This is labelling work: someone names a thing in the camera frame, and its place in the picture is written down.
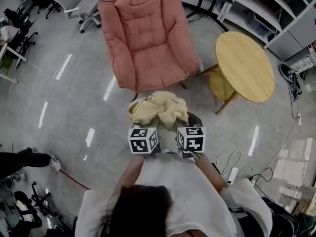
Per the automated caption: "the black round floor device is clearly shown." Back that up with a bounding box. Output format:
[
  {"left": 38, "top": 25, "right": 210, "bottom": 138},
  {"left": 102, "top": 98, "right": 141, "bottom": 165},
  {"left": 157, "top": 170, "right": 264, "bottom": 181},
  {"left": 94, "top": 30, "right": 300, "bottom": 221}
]
[{"left": 278, "top": 63, "right": 301, "bottom": 84}]

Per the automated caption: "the white metal shelving rack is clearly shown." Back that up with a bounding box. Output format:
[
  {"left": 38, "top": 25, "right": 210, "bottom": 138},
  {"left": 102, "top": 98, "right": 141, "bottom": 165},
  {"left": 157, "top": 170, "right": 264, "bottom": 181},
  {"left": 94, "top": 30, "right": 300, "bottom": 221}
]
[{"left": 217, "top": 0, "right": 316, "bottom": 59}]

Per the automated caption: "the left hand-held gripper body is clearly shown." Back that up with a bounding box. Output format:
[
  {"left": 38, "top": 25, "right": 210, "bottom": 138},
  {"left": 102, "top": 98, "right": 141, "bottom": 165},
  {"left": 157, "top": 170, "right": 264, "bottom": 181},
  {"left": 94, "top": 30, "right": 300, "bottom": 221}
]
[{"left": 127, "top": 126, "right": 161, "bottom": 158}]

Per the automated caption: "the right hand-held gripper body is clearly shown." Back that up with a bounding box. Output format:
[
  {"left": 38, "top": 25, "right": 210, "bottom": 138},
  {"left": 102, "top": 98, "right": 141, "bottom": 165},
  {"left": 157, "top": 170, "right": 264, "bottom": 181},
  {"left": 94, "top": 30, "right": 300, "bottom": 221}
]
[{"left": 176, "top": 126, "right": 206, "bottom": 158}]

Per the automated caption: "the black floor cable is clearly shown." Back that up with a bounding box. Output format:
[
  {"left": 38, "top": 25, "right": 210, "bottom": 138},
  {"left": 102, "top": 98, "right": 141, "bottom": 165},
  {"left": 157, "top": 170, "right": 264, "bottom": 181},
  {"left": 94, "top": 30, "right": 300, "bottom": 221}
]
[{"left": 287, "top": 81, "right": 301, "bottom": 119}]

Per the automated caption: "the person's left forearm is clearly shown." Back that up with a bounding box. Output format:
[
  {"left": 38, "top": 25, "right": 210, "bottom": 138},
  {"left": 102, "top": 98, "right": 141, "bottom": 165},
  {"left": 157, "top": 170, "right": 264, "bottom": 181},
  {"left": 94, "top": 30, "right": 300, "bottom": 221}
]
[{"left": 112, "top": 154, "right": 147, "bottom": 202}]

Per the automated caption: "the white desk with drawers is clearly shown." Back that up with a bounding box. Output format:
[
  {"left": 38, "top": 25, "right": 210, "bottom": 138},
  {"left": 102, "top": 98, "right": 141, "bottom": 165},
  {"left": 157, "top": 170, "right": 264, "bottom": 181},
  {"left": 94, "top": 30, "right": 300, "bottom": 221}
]
[{"left": 295, "top": 54, "right": 316, "bottom": 72}]

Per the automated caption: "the black office chair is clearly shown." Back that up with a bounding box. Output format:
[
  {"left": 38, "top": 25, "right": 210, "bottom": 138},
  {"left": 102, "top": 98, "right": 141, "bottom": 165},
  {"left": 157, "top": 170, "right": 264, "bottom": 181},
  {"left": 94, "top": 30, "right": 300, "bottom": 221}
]
[{"left": 13, "top": 181, "right": 60, "bottom": 230}]

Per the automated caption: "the white office chair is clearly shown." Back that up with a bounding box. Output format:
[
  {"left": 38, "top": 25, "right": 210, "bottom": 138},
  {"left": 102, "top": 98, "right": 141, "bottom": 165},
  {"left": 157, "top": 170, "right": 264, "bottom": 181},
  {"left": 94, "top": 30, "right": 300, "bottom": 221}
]
[{"left": 52, "top": 0, "right": 105, "bottom": 34}]

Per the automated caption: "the person's right forearm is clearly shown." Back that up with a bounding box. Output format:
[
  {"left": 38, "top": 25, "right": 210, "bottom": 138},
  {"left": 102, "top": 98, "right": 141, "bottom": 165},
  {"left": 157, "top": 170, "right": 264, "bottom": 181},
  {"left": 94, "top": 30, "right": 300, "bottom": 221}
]
[{"left": 195, "top": 154, "right": 227, "bottom": 195}]

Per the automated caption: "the pink cushioned armchair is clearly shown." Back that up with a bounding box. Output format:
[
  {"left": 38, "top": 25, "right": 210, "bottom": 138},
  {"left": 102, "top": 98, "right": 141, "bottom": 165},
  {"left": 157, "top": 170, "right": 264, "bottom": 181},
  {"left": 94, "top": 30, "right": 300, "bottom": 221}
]
[{"left": 97, "top": 0, "right": 201, "bottom": 94}]

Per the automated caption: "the cream yellow cloth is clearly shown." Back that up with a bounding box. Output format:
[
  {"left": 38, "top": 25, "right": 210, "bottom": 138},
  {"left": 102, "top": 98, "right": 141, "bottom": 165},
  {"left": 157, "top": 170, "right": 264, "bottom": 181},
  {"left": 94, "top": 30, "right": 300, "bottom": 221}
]
[{"left": 128, "top": 91, "right": 190, "bottom": 128}]

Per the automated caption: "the round wooden side table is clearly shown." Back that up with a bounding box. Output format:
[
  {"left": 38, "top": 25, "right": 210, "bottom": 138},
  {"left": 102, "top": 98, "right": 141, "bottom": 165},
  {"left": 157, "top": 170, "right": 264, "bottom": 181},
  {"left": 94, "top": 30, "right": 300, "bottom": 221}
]
[{"left": 196, "top": 31, "right": 276, "bottom": 115}]

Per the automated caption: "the person's white shirt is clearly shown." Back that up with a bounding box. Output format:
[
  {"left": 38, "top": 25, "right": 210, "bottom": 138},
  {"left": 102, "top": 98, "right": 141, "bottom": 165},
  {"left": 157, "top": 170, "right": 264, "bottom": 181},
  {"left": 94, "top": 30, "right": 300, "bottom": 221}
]
[{"left": 75, "top": 152, "right": 273, "bottom": 237}]

